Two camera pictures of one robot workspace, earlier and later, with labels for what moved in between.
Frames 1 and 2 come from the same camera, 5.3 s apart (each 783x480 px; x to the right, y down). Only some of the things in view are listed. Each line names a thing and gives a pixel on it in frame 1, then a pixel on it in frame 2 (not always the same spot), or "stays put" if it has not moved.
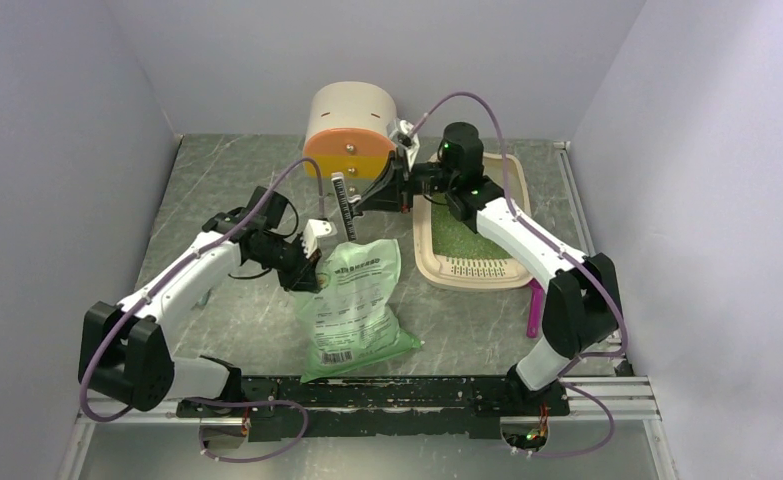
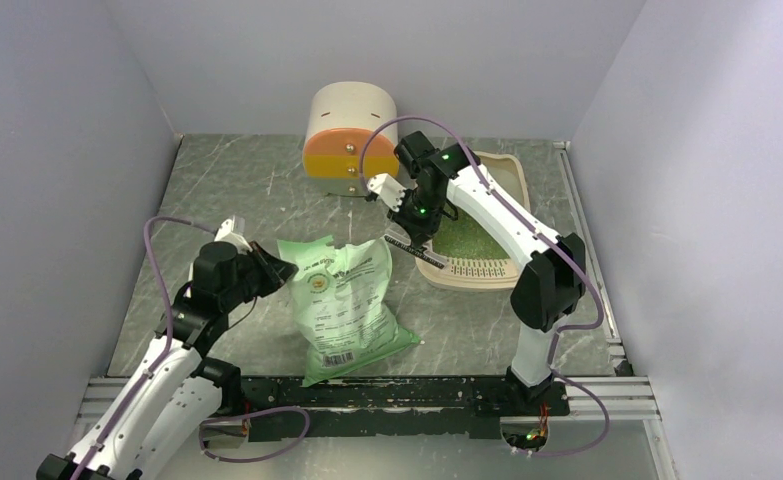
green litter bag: (351, 323) stays put
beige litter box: (449, 254) stays put
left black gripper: (302, 276) → (275, 273)
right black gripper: (388, 192) → (419, 232)
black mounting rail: (377, 407) stays put
